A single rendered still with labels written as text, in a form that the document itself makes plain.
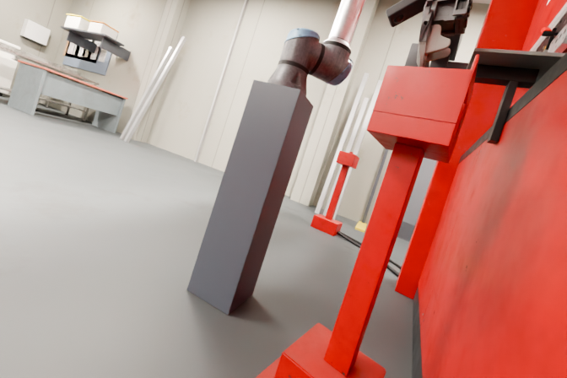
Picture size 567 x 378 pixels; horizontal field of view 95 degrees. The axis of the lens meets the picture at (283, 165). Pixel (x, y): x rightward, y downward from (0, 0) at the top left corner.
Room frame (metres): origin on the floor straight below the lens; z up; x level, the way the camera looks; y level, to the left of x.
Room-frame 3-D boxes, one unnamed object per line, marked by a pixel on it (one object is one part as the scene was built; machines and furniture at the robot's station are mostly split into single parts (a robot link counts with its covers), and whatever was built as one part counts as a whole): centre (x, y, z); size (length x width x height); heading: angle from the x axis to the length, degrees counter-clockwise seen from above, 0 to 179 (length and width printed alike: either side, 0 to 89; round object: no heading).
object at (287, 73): (0.96, 0.07, 0.82); 0.15 x 0.15 x 0.10
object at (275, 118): (0.96, 0.07, 0.39); 0.18 x 0.18 x 0.78; 69
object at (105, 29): (5.53, 4.51, 1.95); 0.43 x 0.36 x 0.25; 69
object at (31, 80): (4.79, 4.06, 0.38); 1.43 x 0.76 x 0.77; 159
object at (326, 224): (2.59, -0.59, 0.41); 0.25 x 0.20 x 0.83; 62
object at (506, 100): (0.77, -0.53, 0.88); 0.14 x 0.04 x 0.22; 62
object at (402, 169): (0.62, -0.27, 0.39); 0.06 x 0.06 x 0.54; 56
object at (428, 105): (0.62, -0.27, 0.75); 0.20 x 0.16 x 0.18; 146
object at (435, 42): (0.56, -0.23, 0.87); 0.06 x 0.03 x 0.09; 56
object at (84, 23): (5.78, 5.19, 1.98); 0.52 x 0.43 x 0.29; 69
